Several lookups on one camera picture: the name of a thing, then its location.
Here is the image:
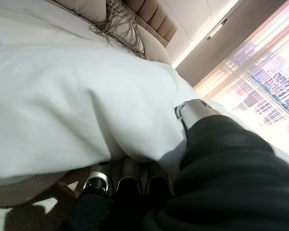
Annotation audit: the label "large beige pillow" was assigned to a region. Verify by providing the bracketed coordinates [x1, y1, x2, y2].
[53, 0, 109, 24]

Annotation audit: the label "white duvet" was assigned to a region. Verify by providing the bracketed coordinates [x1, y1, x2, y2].
[0, 43, 289, 188]

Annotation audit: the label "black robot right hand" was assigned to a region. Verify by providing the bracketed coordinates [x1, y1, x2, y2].
[62, 100, 289, 231]

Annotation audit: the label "tufted upholstered headboard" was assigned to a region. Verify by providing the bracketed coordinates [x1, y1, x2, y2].
[121, 0, 179, 46]

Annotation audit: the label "sheer pale curtain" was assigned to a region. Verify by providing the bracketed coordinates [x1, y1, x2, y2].
[178, 14, 289, 109]

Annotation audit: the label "grey fringed woven cushion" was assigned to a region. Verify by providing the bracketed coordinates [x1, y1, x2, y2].
[89, 0, 147, 58]

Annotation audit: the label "linear ceiling light fixture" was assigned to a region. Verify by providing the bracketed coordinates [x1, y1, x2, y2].
[206, 18, 229, 40]

